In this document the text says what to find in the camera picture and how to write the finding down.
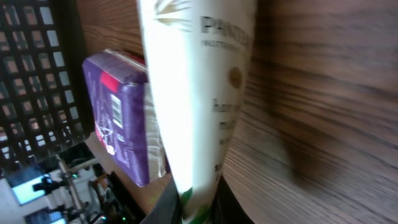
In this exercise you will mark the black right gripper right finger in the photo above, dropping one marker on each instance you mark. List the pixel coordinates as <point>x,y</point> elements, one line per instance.
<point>226,208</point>

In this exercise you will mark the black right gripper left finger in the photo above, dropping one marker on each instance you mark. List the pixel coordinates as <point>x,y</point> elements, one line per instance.
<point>168,209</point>

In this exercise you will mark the purple red liners pack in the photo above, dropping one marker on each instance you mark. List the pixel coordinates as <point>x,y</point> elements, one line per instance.
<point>124,114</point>

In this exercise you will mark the white gold cream tube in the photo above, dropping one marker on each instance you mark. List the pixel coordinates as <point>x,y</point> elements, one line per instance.
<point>198,55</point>

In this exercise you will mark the grey plastic mesh basket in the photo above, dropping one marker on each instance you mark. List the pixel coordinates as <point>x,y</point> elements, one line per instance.
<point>45,108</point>

